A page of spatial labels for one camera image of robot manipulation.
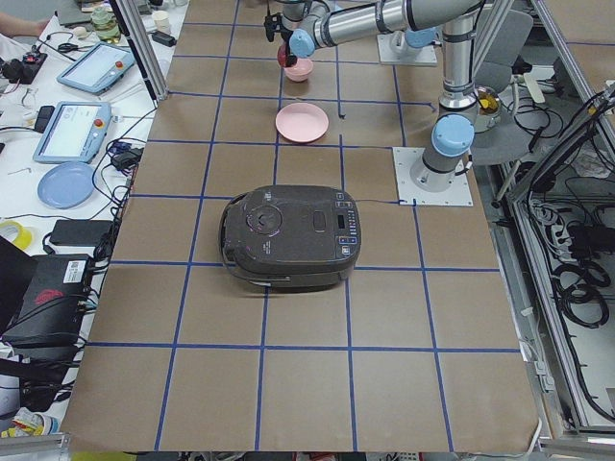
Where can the dark grey rice cooker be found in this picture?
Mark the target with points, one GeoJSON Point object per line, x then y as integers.
{"type": "Point", "coordinates": [290, 236]}

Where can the pink plate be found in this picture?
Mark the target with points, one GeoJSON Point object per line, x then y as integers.
{"type": "Point", "coordinates": [301, 122]}

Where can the red apple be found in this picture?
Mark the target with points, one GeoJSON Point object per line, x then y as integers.
{"type": "Point", "coordinates": [285, 57]}

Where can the blue teach pendant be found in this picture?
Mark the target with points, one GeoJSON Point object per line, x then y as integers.
{"type": "Point", "coordinates": [75, 132]}
{"type": "Point", "coordinates": [98, 69]}

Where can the blue plate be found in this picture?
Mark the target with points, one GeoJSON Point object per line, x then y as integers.
{"type": "Point", "coordinates": [66, 185]}

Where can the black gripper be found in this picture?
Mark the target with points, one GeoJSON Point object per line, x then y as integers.
{"type": "Point", "coordinates": [286, 40]}

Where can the pink bowl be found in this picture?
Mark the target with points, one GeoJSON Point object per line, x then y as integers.
{"type": "Point", "coordinates": [300, 71]}

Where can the aluminium frame post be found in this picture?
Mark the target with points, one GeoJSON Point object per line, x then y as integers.
{"type": "Point", "coordinates": [131, 26]}

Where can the yellow tape roll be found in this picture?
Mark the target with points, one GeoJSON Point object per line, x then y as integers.
{"type": "Point", "coordinates": [15, 233]}

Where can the black power adapter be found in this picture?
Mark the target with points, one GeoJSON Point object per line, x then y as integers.
{"type": "Point", "coordinates": [76, 233]}

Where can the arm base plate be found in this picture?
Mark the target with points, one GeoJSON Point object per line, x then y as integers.
{"type": "Point", "coordinates": [417, 185]}
{"type": "Point", "coordinates": [388, 55]}

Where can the far blue teach pendant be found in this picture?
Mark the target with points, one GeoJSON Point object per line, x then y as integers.
{"type": "Point", "coordinates": [98, 69]}

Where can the near blue teach pendant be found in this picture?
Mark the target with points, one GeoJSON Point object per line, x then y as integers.
{"type": "Point", "coordinates": [75, 132]}

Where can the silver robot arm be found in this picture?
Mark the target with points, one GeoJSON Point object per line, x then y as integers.
{"type": "Point", "coordinates": [410, 39]}
{"type": "Point", "coordinates": [306, 26]}

